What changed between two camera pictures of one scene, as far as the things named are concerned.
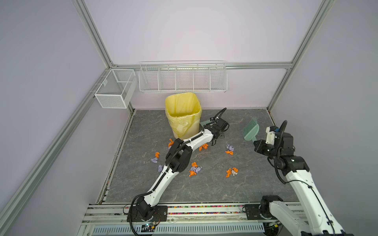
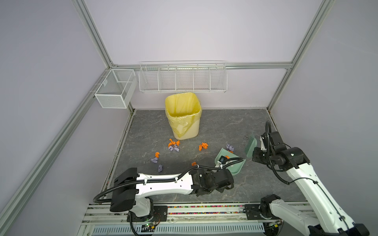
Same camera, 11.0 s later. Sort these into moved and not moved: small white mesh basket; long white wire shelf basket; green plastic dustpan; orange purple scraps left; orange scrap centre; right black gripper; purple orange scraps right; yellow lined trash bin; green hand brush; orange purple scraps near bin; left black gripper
Moved: right black gripper; green hand brush; green plastic dustpan; left black gripper
Not moved: orange scrap centre; orange purple scraps left; purple orange scraps right; small white mesh basket; yellow lined trash bin; orange purple scraps near bin; long white wire shelf basket
